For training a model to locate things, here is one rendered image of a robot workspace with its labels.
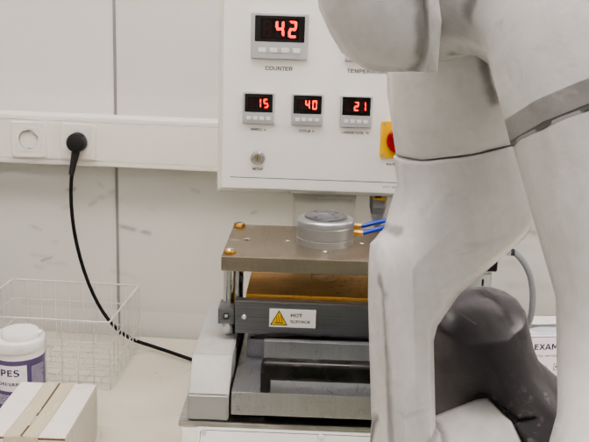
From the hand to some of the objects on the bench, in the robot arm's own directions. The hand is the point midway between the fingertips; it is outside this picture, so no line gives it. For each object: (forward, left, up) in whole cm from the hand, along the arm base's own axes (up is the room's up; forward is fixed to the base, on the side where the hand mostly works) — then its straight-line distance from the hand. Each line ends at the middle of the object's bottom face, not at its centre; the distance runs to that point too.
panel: (-3, +12, -11) cm, 17 cm away
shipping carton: (+21, +56, -11) cm, 61 cm away
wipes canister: (+36, +67, -12) cm, 77 cm away
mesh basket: (+58, +69, -12) cm, 91 cm away
